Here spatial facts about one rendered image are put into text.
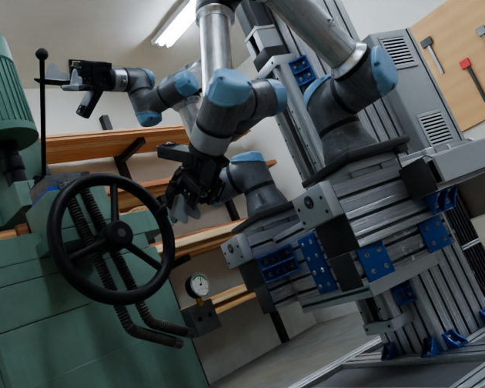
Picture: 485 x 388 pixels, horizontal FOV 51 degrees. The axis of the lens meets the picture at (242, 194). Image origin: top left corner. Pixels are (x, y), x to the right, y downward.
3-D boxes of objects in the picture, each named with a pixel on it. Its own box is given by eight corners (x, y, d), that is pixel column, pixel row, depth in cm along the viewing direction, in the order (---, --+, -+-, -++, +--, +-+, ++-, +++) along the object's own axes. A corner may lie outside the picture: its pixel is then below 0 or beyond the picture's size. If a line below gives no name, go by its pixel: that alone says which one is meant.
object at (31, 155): (28, 180, 154) (12, 136, 157) (17, 192, 160) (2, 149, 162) (54, 177, 160) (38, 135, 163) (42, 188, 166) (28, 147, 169)
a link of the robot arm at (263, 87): (245, 98, 111) (209, 102, 103) (280, 69, 103) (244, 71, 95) (261, 130, 110) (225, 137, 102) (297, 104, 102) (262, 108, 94)
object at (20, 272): (-8, 289, 103) (-14, 271, 104) (-37, 313, 117) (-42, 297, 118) (149, 246, 133) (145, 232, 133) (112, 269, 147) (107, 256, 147)
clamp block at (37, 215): (58, 229, 108) (45, 191, 109) (35, 249, 117) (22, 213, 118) (118, 217, 118) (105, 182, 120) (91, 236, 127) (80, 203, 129)
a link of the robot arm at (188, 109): (237, 192, 179) (184, 58, 190) (202, 209, 184) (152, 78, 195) (249, 193, 190) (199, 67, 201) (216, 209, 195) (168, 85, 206)
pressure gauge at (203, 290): (199, 306, 127) (187, 275, 129) (190, 309, 130) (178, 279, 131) (216, 299, 132) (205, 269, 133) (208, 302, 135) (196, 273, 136)
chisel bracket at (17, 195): (23, 212, 126) (13, 181, 128) (5, 232, 135) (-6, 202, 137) (51, 208, 132) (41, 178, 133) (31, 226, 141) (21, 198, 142)
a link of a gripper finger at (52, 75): (35, 61, 147) (69, 65, 149) (35, 82, 149) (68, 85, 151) (33, 62, 144) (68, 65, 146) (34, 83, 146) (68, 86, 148)
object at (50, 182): (49, 192, 111) (41, 168, 112) (31, 210, 118) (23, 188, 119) (102, 184, 120) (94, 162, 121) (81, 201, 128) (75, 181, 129)
